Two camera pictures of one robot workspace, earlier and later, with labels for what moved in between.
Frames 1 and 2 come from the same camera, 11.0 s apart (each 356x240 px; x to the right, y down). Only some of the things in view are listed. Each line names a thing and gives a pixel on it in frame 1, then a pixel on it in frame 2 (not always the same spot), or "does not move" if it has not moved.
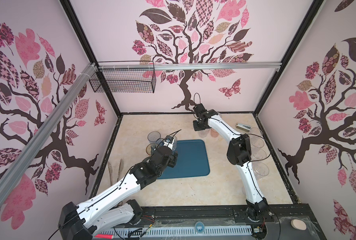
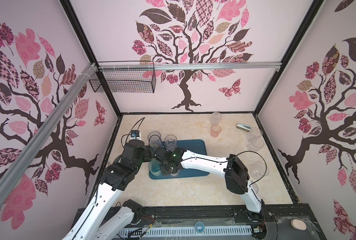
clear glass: [171, 142] does not move
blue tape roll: [199, 227] does not move
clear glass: [259, 170] does not move
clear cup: [203, 134] -> [175, 174]
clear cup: [258, 142] does not move
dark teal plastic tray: [192, 161] does not move
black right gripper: [195, 128] -> [164, 172]
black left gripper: [173, 159] -> [147, 153]
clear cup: [255, 133] does not move
